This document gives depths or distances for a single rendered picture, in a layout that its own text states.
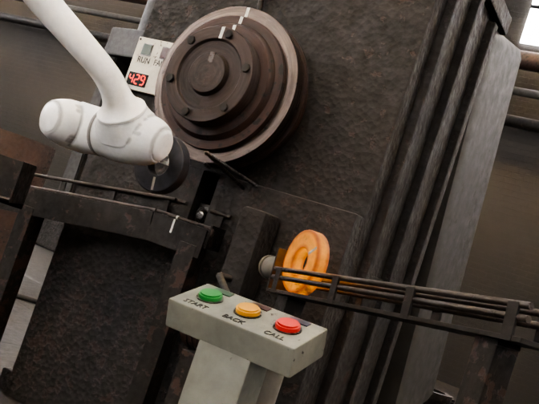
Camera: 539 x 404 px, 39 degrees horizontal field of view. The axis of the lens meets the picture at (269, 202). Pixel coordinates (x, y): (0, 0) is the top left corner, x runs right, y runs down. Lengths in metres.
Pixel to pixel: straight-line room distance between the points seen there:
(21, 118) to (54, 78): 0.77
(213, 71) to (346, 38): 0.41
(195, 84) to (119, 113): 0.63
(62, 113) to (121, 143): 0.15
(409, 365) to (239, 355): 1.75
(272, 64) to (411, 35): 0.40
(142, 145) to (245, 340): 0.53
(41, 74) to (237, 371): 10.64
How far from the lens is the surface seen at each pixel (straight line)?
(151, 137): 1.56
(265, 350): 1.18
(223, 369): 1.22
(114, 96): 1.56
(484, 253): 8.12
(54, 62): 11.62
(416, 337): 2.88
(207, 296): 1.27
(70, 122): 1.65
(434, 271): 2.83
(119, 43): 8.27
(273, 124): 2.11
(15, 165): 2.43
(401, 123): 2.19
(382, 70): 2.22
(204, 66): 2.17
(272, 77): 2.13
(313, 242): 1.77
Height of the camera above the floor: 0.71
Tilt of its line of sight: 3 degrees up
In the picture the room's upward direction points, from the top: 19 degrees clockwise
